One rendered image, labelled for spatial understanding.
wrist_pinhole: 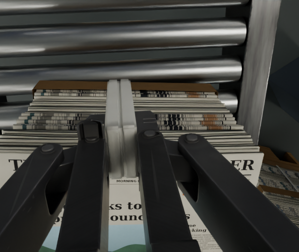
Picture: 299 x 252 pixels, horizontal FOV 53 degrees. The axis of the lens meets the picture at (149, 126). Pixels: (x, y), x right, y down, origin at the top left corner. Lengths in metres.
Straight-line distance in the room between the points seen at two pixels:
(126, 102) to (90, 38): 0.34
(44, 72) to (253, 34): 0.35
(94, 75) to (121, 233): 0.26
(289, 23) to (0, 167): 1.34
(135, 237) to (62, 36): 0.32
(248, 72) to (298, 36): 0.99
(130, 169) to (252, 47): 0.43
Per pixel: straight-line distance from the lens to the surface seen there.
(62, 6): 0.50
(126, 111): 0.16
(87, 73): 0.52
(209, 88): 0.51
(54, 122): 0.39
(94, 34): 0.50
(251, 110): 0.60
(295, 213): 1.26
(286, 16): 1.49
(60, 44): 0.51
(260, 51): 0.56
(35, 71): 0.54
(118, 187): 0.33
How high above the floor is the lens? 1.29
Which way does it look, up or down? 62 degrees down
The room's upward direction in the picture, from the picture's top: 167 degrees clockwise
